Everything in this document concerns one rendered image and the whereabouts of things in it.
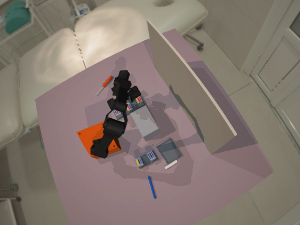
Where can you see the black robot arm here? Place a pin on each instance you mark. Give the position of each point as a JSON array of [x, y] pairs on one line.
[[112, 128]]

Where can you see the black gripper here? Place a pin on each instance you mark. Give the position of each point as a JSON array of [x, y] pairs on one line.
[[133, 93]]

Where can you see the orange-handled screwdriver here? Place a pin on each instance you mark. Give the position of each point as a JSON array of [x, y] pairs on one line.
[[106, 82]]

